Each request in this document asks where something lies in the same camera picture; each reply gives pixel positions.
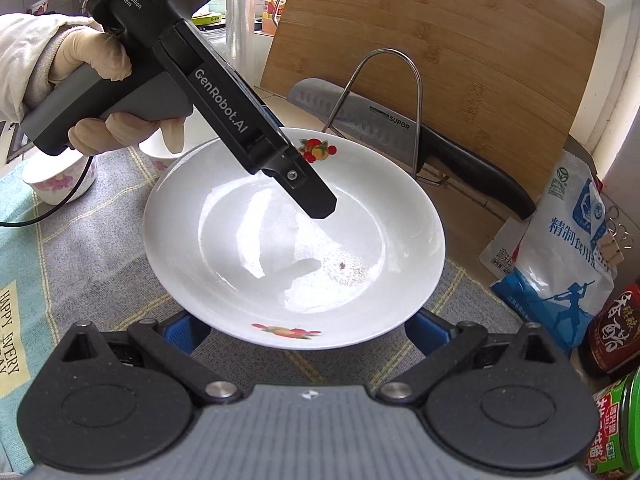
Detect black-handled kitchen knife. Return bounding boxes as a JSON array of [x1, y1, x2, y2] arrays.
[[286, 78, 538, 222]]

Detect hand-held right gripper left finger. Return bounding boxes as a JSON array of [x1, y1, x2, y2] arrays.
[[60, 310, 243, 407]]

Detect bamboo cutting board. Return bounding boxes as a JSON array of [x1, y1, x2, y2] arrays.
[[260, 0, 606, 226]]

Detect person's left hand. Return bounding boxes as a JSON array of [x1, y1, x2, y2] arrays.
[[50, 25, 186, 157]]

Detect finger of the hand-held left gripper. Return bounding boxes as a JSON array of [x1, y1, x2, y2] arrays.
[[245, 140, 337, 221]]

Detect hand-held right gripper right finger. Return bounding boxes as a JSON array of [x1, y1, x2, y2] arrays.
[[379, 307, 568, 406]]

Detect black cable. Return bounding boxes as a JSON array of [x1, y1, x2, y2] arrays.
[[0, 156, 97, 226]]

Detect grey and teal towel mat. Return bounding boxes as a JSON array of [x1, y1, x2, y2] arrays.
[[0, 146, 526, 476]]

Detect green-lid sauce jar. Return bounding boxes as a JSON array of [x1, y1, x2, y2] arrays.
[[582, 365, 640, 480]]

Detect metal wire rack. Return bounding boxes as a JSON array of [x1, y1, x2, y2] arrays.
[[322, 49, 446, 187]]

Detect metal binder clips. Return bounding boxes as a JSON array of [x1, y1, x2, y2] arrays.
[[597, 205, 633, 267]]

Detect white plate with dark speck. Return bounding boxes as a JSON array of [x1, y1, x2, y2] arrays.
[[142, 127, 447, 352]]

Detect person's left forearm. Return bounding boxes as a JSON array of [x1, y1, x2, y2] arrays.
[[0, 12, 68, 127]]

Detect dark vinegar bottle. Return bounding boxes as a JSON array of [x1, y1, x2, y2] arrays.
[[580, 280, 640, 381]]

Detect white pink-floral bowl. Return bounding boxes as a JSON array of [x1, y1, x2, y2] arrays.
[[22, 152, 97, 206], [139, 132, 187, 173]]

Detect white and blue salt bag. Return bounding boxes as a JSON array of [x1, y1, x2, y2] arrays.
[[479, 150, 619, 357]]

